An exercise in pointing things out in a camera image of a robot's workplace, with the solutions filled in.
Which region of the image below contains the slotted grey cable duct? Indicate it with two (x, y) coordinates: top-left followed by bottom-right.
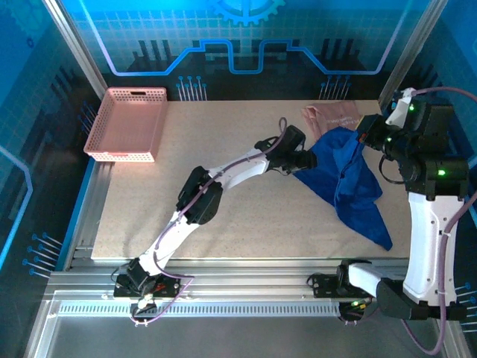
(57, 302), (342, 318)

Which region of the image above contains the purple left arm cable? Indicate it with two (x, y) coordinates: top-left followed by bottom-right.
(128, 117), (290, 329)

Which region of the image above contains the grey metal panel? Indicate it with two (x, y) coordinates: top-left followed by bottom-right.
(28, 316), (463, 358)

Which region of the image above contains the aluminium frame rail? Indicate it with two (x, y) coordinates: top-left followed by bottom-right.
(46, 257), (411, 305)

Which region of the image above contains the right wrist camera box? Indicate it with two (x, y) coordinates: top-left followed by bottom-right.
(385, 87), (417, 128)

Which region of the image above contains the pink folded printed t-shirt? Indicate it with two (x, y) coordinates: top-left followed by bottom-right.
(300, 100), (364, 145)

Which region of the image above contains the aluminium side rail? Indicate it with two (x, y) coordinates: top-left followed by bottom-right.
(63, 160), (115, 271)

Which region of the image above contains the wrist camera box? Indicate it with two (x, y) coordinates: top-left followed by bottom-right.
(254, 138), (279, 153)
(385, 87), (417, 128)

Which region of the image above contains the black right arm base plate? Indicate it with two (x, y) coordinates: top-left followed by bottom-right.
(308, 273), (347, 299)

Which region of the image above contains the aluminium upright post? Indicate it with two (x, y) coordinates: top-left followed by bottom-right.
(42, 0), (110, 100)
(378, 0), (448, 109)

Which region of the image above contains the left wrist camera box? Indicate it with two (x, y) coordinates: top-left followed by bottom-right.
(254, 138), (279, 153)

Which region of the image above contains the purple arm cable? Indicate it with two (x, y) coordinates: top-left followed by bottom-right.
(400, 86), (477, 355)
(128, 117), (290, 329)

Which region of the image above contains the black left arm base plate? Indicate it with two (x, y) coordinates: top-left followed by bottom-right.
(113, 270), (187, 299)

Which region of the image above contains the blue t-shirt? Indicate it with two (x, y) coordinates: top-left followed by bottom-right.
(292, 126), (394, 251)

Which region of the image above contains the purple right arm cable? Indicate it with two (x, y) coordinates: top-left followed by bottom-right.
(400, 86), (477, 355)

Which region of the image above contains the pink plastic basket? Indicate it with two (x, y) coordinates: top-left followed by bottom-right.
(83, 87), (168, 163)

